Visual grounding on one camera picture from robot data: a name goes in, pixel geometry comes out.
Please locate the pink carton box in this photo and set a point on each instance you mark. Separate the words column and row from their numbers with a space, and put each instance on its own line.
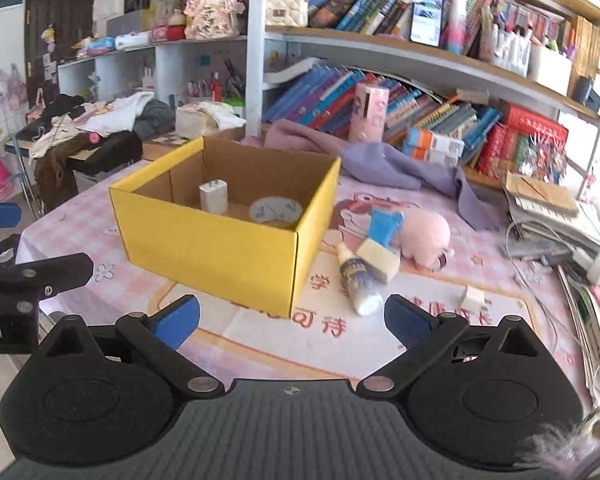
column 369, row 112

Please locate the white pen holder box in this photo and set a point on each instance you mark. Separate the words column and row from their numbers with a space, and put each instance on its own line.
column 549, row 69

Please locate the white quilted handbag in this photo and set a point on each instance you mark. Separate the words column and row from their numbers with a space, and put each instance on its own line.
column 286, row 10

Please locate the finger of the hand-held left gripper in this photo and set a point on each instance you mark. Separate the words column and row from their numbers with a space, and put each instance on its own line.
column 0, row 216
column 30, row 276

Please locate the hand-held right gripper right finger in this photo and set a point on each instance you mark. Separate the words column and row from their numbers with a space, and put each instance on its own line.
column 405, row 322

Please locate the brown notebook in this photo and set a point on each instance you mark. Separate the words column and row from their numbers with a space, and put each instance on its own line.
column 540, row 192

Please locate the low white shelf unit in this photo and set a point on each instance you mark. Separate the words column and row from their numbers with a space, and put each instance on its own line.
column 175, row 62

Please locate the white wipes pack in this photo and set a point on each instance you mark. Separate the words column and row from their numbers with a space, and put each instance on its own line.
column 132, row 40

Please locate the dark brown door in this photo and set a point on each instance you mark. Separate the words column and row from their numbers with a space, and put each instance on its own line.
column 60, row 15

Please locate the grey fluffy fabric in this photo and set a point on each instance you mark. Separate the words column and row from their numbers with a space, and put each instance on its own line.
column 560, row 445

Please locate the pile of clothes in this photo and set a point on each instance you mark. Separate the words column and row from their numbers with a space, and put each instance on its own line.
column 115, row 115

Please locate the smartphone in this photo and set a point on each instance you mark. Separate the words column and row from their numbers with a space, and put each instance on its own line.
column 426, row 19

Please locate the pink patterned tube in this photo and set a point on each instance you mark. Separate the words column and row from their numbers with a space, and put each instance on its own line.
column 460, row 25

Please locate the white glue bottle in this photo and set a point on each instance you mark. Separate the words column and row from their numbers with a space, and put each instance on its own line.
column 355, row 277

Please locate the black speaker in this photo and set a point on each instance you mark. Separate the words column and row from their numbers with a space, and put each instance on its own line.
column 587, row 94

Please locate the stack of papers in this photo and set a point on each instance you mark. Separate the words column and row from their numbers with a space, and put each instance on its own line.
column 560, row 230

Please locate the red boxed book set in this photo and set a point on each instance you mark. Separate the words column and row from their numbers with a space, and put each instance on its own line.
column 525, row 145

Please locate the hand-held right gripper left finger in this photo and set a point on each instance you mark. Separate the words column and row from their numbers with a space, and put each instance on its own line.
column 177, row 322

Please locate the white charger plug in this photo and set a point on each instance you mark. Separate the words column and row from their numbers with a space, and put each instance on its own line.
column 472, row 300
column 213, row 197

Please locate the blue tissue pack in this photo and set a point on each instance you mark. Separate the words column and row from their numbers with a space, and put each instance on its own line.
column 100, row 44

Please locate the pink printed tablecloth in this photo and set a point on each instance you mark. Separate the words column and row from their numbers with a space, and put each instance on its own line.
column 80, row 220

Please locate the pink plush pig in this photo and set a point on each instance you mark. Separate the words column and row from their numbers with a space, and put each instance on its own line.
column 425, row 235

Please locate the row of blue books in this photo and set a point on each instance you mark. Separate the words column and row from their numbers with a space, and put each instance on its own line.
column 320, row 97

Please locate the row of leaning books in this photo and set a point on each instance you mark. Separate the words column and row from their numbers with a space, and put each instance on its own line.
column 365, row 2

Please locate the white wooden bookshelf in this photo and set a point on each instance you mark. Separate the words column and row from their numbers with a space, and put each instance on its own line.
column 254, row 35

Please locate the orange white carton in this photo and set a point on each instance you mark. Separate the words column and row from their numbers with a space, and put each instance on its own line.
column 435, row 146

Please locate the beige tissue box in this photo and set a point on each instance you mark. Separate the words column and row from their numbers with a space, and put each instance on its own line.
column 195, row 120

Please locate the purple cloth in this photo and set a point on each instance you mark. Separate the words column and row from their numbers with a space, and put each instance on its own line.
column 380, row 160

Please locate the red pot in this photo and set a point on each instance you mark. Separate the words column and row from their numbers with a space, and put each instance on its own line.
column 172, row 30

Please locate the pile of magazines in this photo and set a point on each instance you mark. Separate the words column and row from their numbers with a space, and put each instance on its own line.
column 590, row 320

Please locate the blue packet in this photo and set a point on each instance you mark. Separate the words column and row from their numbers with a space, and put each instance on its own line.
column 385, row 225

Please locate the brown hanging cloth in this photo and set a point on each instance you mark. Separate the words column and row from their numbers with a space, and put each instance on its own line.
column 55, row 170

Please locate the brown tape roll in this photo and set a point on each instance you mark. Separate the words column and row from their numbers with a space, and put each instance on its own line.
column 275, row 210

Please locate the yellow cardboard box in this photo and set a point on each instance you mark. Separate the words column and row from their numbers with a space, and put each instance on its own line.
column 205, row 255

